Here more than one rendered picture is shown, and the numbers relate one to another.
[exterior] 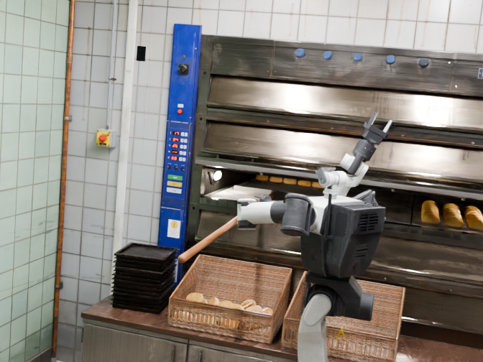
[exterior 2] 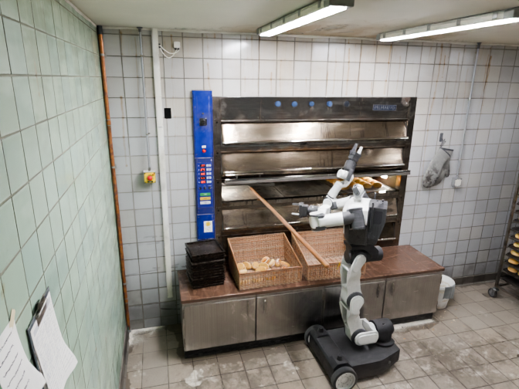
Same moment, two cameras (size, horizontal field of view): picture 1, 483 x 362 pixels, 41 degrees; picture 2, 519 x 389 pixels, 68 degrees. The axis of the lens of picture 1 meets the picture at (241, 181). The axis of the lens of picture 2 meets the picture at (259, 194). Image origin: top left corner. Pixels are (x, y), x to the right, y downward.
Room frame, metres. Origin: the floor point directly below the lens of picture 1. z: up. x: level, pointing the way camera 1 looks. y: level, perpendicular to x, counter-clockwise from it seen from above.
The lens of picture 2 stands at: (0.68, 1.58, 2.25)
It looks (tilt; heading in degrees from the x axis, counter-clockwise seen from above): 17 degrees down; 330
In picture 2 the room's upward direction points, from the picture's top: 1 degrees clockwise
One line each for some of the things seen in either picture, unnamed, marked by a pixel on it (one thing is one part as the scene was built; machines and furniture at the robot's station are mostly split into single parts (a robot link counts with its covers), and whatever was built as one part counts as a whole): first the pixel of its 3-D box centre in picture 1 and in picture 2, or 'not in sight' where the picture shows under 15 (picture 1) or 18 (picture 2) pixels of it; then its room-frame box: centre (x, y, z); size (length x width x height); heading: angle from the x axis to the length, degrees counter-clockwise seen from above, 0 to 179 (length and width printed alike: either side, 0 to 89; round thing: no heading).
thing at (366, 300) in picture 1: (339, 295); (363, 251); (2.61, -0.45, 1.00); 0.28 x 0.13 x 0.18; 76
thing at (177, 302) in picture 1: (232, 295); (262, 259); (3.35, -0.01, 0.72); 0.56 x 0.49 x 0.28; 76
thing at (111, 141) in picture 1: (106, 138); (150, 176); (3.81, 0.82, 1.46); 0.10 x 0.07 x 0.10; 75
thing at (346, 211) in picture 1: (337, 233); (364, 219); (2.60, -0.41, 1.27); 0.34 x 0.30 x 0.36; 131
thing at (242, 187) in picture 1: (281, 189); (244, 181); (4.19, -0.26, 1.20); 0.55 x 0.36 x 0.03; 77
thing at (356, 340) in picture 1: (345, 315); (327, 252); (3.19, -0.59, 0.72); 0.56 x 0.49 x 0.28; 74
